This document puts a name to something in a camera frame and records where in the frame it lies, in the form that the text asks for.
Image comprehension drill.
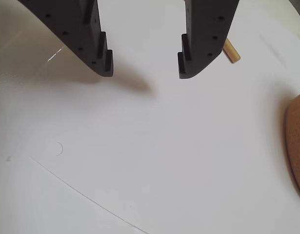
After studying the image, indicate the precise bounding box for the brown cork pen holder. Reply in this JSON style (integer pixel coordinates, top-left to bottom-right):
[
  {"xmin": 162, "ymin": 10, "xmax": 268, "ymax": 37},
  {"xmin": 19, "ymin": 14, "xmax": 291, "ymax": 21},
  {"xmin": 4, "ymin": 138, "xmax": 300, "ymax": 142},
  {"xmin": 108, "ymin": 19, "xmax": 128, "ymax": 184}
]
[{"xmin": 284, "ymin": 91, "xmax": 300, "ymax": 203}]

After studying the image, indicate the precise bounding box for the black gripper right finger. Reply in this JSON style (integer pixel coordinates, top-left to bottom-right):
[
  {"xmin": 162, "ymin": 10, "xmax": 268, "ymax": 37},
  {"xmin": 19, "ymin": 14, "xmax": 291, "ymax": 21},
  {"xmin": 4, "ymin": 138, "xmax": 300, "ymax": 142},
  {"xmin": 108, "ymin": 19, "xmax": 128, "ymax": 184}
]
[{"xmin": 178, "ymin": 0, "xmax": 240, "ymax": 79}]

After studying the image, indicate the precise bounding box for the tan pen with black print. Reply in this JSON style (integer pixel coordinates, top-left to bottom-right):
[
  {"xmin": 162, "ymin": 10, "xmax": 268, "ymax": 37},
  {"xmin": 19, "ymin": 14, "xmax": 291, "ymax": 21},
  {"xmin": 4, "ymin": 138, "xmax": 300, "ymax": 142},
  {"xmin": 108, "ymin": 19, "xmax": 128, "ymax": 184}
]
[{"xmin": 222, "ymin": 38, "xmax": 241, "ymax": 64}]

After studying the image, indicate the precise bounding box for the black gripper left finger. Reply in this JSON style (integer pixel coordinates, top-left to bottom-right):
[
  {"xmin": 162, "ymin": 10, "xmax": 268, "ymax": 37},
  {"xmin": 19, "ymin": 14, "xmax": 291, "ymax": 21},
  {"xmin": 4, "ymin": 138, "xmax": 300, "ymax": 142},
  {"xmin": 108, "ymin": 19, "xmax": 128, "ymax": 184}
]
[{"xmin": 18, "ymin": 0, "xmax": 114, "ymax": 78}]

